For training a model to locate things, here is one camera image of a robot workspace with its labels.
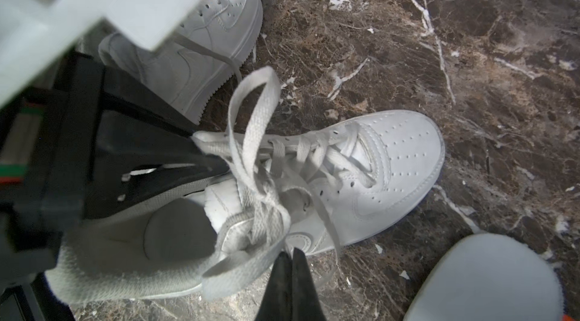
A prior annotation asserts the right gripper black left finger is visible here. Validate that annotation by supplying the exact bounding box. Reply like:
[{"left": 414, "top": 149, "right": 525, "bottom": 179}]
[{"left": 255, "top": 251, "right": 292, "bottom": 321}]

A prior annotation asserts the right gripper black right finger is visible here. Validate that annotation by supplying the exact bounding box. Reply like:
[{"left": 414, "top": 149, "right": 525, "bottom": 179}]
[{"left": 292, "top": 248, "right": 326, "bottom": 321}]

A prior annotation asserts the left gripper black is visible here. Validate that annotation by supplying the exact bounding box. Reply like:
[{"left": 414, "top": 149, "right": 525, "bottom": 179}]
[{"left": 1, "top": 53, "right": 227, "bottom": 285}]

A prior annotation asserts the white sneaker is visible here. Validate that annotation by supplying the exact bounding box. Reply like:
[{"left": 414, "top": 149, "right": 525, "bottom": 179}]
[
  {"left": 45, "top": 67, "right": 446, "bottom": 305},
  {"left": 98, "top": 0, "right": 263, "bottom": 124}
]

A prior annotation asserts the white grey insole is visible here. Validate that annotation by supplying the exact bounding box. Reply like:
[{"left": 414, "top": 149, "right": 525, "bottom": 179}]
[{"left": 404, "top": 233, "right": 564, "bottom": 320}]

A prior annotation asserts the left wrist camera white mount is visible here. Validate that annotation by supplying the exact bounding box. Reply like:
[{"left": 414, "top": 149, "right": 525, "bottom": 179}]
[{"left": 1, "top": 0, "right": 201, "bottom": 103}]

